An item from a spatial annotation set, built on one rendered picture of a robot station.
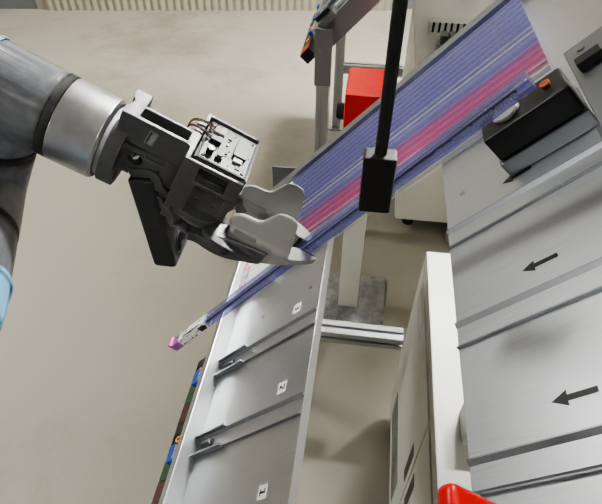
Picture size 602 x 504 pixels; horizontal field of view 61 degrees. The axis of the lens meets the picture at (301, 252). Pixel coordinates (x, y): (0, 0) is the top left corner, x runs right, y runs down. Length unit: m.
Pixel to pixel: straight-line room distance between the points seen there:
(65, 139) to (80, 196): 1.85
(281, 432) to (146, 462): 0.98
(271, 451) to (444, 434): 0.34
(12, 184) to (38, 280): 1.49
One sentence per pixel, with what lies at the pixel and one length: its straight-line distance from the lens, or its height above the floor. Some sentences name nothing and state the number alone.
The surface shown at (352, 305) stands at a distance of 1.69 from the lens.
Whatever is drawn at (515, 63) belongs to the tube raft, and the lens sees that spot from 0.63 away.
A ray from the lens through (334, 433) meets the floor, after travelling 1.47.
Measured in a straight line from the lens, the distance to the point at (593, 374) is 0.35.
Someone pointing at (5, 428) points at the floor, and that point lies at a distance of 1.68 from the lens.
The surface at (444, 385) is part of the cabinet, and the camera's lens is 0.85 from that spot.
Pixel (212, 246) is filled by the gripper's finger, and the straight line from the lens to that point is 0.47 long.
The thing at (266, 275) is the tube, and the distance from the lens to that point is 0.54.
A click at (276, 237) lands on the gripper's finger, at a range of 0.47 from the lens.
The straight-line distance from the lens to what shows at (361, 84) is 1.22.
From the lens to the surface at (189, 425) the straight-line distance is 0.67.
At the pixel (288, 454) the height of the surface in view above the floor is 0.85.
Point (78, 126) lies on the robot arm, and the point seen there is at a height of 1.11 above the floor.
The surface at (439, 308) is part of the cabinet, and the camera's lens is 0.94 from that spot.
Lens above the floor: 1.32
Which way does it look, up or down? 45 degrees down
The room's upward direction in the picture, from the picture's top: straight up
